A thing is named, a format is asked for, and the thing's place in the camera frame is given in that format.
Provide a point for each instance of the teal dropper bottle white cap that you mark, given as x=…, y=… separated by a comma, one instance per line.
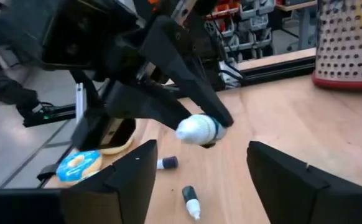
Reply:
x=188, y=194

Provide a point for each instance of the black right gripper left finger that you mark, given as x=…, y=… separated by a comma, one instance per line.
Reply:
x=118, y=193

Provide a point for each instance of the white glue bottle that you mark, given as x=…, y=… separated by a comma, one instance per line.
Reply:
x=196, y=129

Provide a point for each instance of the blue frosted toy donut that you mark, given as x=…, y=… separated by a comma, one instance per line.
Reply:
x=75, y=168

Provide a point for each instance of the purple dropper bottle white cap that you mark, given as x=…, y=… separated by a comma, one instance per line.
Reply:
x=170, y=162

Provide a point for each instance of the red metal cheese grater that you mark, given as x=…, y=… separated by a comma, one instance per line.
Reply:
x=349, y=46

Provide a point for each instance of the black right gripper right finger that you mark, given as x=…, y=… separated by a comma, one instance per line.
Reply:
x=293, y=193

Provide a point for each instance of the chocolate frosted toy donut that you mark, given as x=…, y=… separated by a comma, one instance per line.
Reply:
x=122, y=148

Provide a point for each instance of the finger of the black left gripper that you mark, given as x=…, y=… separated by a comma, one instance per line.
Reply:
x=146, y=102
x=184, y=68

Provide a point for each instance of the black aluminium table frame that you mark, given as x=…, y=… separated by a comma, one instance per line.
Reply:
x=277, y=70

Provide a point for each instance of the parts bin rack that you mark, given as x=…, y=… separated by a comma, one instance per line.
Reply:
x=249, y=25

